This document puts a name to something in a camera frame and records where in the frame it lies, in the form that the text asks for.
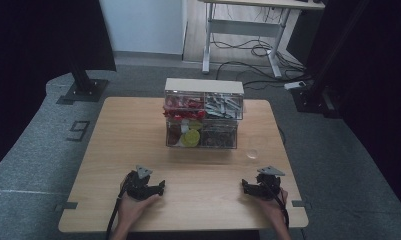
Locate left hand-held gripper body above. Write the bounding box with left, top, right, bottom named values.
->
left=125, top=164, right=156, bottom=202

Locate black metal stand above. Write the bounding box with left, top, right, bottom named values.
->
left=290, top=0, right=371, bottom=119

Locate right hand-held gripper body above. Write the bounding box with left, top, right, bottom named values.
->
left=253, top=165, right=286, bottom=201

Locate person's right hand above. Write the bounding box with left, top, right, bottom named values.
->
left=253, top=187, right=289, bottom=225

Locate clear acrylic drawer organizer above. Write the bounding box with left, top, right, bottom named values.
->
left=163, top=77, right=246, bottom=150

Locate pile of red packets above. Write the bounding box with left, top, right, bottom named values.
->
left=162, top=94, right=207, bottom=122

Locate dark red round capsule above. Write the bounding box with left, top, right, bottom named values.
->
left=167, top=122, right=183, bottom=146

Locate black stand with base plate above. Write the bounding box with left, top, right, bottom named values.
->
left=56, top=63, right=110, bottom=106

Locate grey tape strip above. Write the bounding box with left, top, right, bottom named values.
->
left=291, top=199, right=313, bottom=211
left=54, top=201, right=79, bottom=213

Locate large yellow round capsule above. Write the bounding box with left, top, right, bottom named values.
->
left=180, top=129, right=201, bottom=148

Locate person's left hand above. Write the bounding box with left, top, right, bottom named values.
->
left=115, top=191, right=161, bottom=228

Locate white desk frame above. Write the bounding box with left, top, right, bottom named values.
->
left=197, top=0, right=326, bottom=80

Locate dark curtain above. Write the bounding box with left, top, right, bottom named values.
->
left=286, top=0, right=401, bottom=214
left=0, top=0, right=117, bottom=176

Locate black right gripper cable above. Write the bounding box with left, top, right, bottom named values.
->
left=267, top=179, right=291, bottom=231

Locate white power strip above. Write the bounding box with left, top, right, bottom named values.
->
left=283, top=80, right=307, bottom=91

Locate pile of dark brown pieces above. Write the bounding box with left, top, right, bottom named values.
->
left=201, top=121, right=237, bottom=149

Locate pile of grey packets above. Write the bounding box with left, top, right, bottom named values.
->
left=205, top=93, right=243, bottom=120

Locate tangle of black floor cables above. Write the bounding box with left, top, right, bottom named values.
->
left=210, top=6, right=314, bottom=92

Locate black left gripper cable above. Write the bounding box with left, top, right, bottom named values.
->
left=105, top=170, right=136, bottom=240

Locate clear glass cup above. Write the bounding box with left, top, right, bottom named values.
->
left=244, top=132, right=266, bottom=160

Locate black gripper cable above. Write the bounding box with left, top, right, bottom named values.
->
left=105, top=170, right=136, bottom=240
left=267, top=179, right=291, bottom=231

